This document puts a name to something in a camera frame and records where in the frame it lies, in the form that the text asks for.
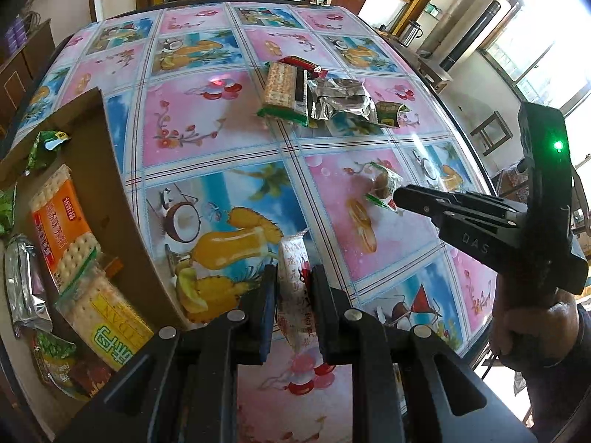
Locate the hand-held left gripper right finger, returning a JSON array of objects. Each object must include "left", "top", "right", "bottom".
[{"left": 311, "top": 265, "right": 536, "bottom": 443}]

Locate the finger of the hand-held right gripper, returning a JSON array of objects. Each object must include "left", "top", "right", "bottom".
[
  {"left": 393, "top": 185, "right": 513, "bottom": 229},
  {"left": 416, "top": 186, "right": 525, "bottom": 220}
]

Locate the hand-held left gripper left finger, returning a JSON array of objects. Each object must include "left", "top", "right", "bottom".
[{"left": 55, "top": 265, "right": 279, "bottom": 443}]

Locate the clear green-edged nut packet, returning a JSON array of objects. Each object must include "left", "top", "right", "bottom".
[{"left": 365, "top": 161, "right": 406, "bottom": 214}]

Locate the white packet with red print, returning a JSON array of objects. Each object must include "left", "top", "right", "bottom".
[{"left": 278, "top": 230, "right": 320, "bottom": 366}]

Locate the green packet with yellow label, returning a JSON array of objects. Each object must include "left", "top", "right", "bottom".
[{"left": 375, "top": 100, "right": 413, "bottom": 128}]

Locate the silver foil packet dark print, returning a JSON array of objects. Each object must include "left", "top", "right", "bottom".
[{"left": 307, "top": 78, "right": 378, "bottom": 123}]

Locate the yellow label cracker packet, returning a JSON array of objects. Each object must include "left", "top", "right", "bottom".
[{"left": 55, "top": 262, "right": 154, "bottom": 375}]

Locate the green black striped cracker packet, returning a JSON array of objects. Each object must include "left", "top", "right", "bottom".
[{"left": 256, "top": 61, "right": 310, "bottom": 128}]

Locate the shallow cardboard box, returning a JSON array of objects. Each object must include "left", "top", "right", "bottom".
[{"left": 0, "top": 87, "right": 191, "bottom": 408}]

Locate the green pea snack packet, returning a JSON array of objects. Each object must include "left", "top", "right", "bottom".
[{"left": 31, "top": 331, "right": 88, "bottom": 400}]

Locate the orange label cracker packet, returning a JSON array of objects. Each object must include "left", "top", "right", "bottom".
[{"left": 29, "top": 164, "right": 101, "bottom": 292}]

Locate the plain silver foil packet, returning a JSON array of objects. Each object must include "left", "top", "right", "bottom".
[{"left": 4, "top": 234, "right": 52, "bottom": 334}]

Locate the person's right forearm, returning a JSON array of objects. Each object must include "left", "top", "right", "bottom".
[{"left": 522, "top": 307, "right": 591, "bottom": 430}]

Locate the person's right hand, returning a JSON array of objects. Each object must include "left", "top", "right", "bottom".
[{"left": 489, "top": 288, "right": 578, "bottom": 370}]

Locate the dark wooden stool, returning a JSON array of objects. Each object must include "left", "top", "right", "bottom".
[{"left": 470, "top": 111, "right": 514, "bottom": 151}]

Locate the low wooden side table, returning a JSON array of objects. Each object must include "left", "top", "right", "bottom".
[{"left": 418, "top": 55, "right": 454, "bottom": 94}]

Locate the bright window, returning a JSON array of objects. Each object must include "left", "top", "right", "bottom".
[{"left": 480, "top": 0, "right": 591, "bottom": 117}]

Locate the tall black cylinder appliance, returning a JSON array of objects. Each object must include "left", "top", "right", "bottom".
[{"left": 438, "top": 1, "right": 502, "bottom": 71}]

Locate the steel electric kettle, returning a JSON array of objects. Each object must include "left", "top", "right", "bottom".
[{"left": 399, "top": 21, "right": 424, "bottom": 48}]

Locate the dark red snack packet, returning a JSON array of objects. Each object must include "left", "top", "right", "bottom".
[{"left": 69, "top": 360, "right": 115, "bottom": 394}]

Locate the gold pillar shelf unit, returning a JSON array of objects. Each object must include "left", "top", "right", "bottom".
[{"left": 369, "top": 0, "right": 467, "bottom": 48}]

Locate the small green snack packet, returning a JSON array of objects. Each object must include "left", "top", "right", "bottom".
[
  {"left": 0, "top": 185, "right": 17, "bottom": 237},
  {"left": 25, "top": 130, "right": 71, "bottom": 176}
]

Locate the brown wooden sideboard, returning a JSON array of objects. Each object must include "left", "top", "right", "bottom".
[{"left": 0, "top": 18, "right": 57, "bottom": 125}]

